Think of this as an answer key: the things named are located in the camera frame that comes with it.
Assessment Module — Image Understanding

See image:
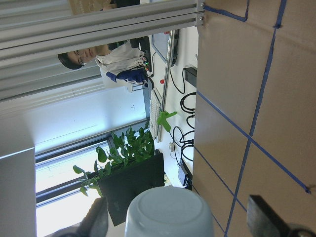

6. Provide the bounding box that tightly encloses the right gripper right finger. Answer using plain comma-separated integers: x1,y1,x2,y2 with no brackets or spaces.
246,195,296,237

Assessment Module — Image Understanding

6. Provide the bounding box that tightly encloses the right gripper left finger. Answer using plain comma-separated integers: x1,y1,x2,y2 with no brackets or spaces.
58,197,109,237

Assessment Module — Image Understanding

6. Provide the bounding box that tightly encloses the light blue cup front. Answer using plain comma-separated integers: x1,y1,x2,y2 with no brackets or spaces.
125,186,214,237

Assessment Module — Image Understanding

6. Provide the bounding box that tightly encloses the black monitor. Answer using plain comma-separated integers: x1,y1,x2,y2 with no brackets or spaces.
97,151,165,226

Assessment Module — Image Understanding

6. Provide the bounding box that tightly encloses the green potted plant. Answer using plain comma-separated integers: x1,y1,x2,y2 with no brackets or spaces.
73,121,155,197

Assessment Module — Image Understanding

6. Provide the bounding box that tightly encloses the white keyboard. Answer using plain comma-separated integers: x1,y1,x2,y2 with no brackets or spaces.
149,88,162,139

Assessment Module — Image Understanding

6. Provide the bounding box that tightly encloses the seated person with glasses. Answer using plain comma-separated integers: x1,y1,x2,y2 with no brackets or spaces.
57,40,148,87

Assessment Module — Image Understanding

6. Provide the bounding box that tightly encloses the green handled reach grabber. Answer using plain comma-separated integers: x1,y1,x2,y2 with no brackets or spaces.
157,30,176,132

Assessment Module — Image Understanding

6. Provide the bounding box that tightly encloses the aluminium frame post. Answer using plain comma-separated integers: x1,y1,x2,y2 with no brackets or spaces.
0,0,206,101

